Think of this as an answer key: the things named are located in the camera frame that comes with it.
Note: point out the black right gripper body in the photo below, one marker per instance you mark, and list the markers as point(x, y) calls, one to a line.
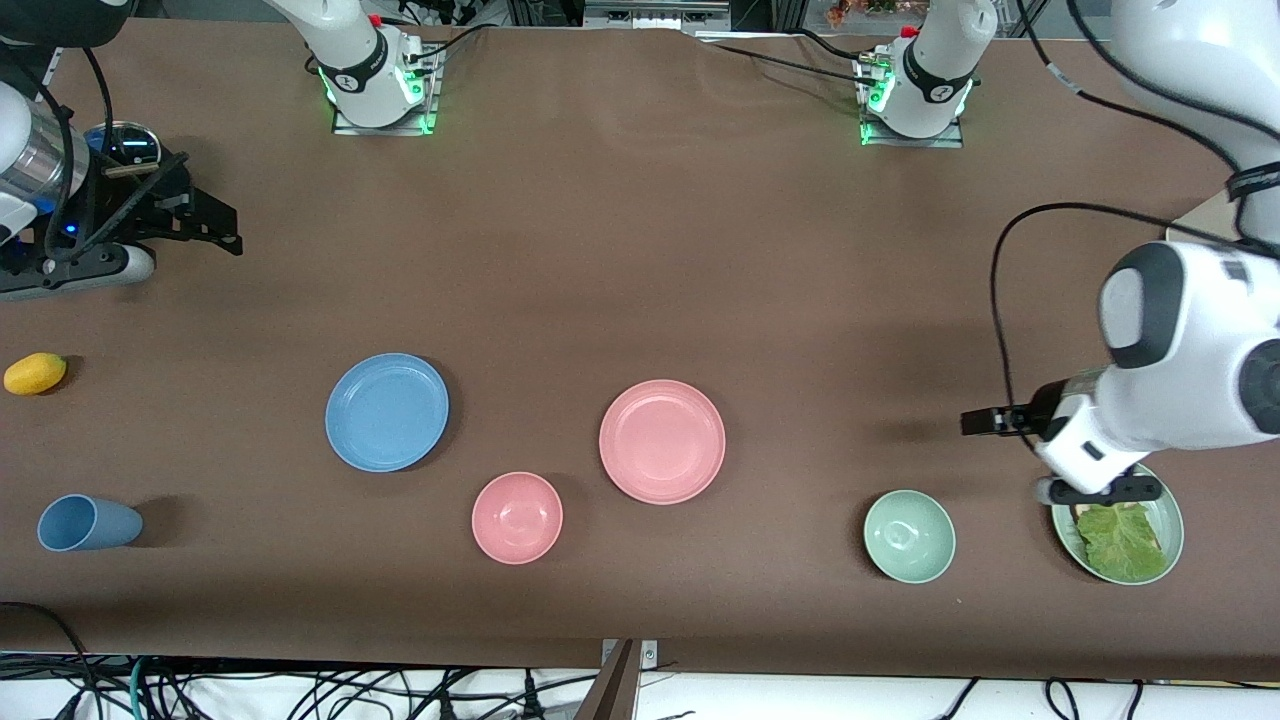
point(150, 205)

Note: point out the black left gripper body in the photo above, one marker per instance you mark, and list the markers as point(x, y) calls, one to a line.
point(1040, 410)

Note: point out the blue plate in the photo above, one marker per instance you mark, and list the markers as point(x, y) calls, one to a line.
point(387, 412)

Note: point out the pink plate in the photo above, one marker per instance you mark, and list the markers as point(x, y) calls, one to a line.
point(662, 441)

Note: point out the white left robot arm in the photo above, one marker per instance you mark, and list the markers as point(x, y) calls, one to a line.
point(1190, 340)

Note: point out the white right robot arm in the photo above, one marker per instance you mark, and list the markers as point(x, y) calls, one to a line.
point(350, 60)

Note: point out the bread slice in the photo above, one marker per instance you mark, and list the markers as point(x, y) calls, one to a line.
point(1079, 512)

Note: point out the small green bowl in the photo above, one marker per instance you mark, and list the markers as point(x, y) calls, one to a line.
point(909, 536)

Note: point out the green lettuce leaf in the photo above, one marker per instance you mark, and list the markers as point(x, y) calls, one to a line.
point(1125, 545)

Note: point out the green plate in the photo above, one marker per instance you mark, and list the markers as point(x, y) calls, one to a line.
point(1172, 530)

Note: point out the yellow lemon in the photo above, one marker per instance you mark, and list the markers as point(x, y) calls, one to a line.
point(35, 373)

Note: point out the white power strip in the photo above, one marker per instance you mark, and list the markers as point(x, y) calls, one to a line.
point(440, 10)

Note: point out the blue cup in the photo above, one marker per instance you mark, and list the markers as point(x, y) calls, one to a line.
point(100, 525)

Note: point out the brown table cover mat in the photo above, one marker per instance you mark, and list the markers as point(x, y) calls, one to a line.
point(640, 250)

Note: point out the small pink bowl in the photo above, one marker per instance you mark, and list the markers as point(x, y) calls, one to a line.
point(517, 518)

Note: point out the orange flowers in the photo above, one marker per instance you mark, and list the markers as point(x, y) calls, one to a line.
point(860, 12)

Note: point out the metal table bracket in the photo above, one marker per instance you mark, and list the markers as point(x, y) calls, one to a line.
point(648, 655)

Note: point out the dark brown post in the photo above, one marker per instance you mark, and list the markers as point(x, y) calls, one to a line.
point(615, 695)

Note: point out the aluminium frame beam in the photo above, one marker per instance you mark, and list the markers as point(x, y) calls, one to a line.
point(655, 15)

